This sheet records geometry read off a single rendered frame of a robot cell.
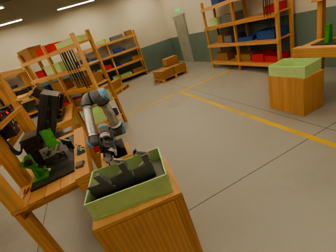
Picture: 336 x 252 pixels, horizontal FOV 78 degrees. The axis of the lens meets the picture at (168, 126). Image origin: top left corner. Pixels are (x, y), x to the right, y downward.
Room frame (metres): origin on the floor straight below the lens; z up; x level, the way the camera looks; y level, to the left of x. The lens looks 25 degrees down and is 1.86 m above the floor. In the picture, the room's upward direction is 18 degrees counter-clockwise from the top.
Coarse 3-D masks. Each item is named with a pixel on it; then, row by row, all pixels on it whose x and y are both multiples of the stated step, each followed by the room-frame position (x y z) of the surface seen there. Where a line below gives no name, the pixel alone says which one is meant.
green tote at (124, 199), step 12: (132, 156) 1.59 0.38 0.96; (156, 156) 1.60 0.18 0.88; (108, 168) 1.57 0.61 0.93; (132, 168) 1.58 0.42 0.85; (156, 180) 1.19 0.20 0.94; (168, 180) 1.20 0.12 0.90; (120, 192) 1.18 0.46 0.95; (132, 192) 1.18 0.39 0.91; (144, 192) 1.19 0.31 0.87; (156, 192) 1.19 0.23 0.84; (168, 192) 1.20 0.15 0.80; (84, 204) 1.16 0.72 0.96; (96, 204) 1.17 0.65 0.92; (108, 204) 1.17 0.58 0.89; (120, 204) 1.18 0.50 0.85; (132, 204) 1.18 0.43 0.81; (96, 216) 1.17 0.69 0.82
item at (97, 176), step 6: (96, 174) 1.21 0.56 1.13; (96, 180) 1.23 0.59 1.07; (102, 180) 1.25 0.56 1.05; (90, 186) 1.26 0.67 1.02; (96, 186) 1.27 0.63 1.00; (102, 186) 1.29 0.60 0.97; (108, 186) 1.30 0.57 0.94; (96, 192) 1.31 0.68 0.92; (102, 192) 1.33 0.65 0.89; (108, 192) 1.35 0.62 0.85
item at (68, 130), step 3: (69, 126) 2.51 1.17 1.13; (63, 129) 2.47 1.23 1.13; (66, 129) 2.43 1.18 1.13; (69, 129) 2.39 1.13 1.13; (57, 132) 2.43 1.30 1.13; (60, 132) 2.39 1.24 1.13; (63, 132) 2.35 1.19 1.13; (66, 132) 2.35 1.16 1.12; (69, 132) 2.36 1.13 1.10; (57, 135) 2.32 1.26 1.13; (60, 135) 2.33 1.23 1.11; (42, 141) 2.28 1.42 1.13
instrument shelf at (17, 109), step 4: (16, 108) 2.49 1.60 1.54; (20, 108) 2.57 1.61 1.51; (12, 112) 2.29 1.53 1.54; (16, 112) 2.37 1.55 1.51; (8, 116) 2.12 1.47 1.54; (12, 116) 2.20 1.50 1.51; (4, 120) 1.98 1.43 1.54; (8, 120) 2.05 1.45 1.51; (0, 124) 1.85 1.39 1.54; (4, 124) 1.92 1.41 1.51; (0, 128) 1.81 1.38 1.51
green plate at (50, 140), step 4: (48, 128) 2.23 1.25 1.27; (40, 132) 2.20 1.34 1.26; (44, 132) 2.21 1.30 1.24; (48, 132) 2.22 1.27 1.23; (44, 136) 2.19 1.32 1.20; (48, 136) 2.20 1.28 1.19; (52, 136) 2.21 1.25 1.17; (44, 140) 2.18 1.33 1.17; (48, 140) 2.18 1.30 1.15; (52, 140) 2.19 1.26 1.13; (56, 140) 2.20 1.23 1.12; (48, 144) 2.17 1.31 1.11; (52, 144) 2.18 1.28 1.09; (48, 148) 2.15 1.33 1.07
